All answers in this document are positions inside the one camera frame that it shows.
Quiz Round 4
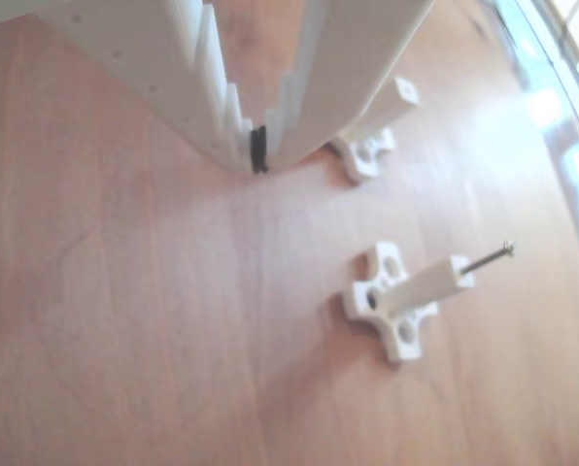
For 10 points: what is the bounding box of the small metal screw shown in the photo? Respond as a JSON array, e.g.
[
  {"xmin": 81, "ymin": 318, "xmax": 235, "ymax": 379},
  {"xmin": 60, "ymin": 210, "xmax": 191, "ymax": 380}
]
[{"xmin": 463, "ymin": 241, "xmax": 516, "ymax": 277}]

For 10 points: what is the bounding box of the white post stand cross base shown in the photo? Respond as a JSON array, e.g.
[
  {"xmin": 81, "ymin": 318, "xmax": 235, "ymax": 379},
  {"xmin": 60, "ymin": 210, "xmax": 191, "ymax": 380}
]
[
  {"xmin": 330, "ymin": 76, "xmax": 422, "ymax": 184},
  {"xmin": 341, "ymin": 241, "xmax": 476, "ymax": 364}
]

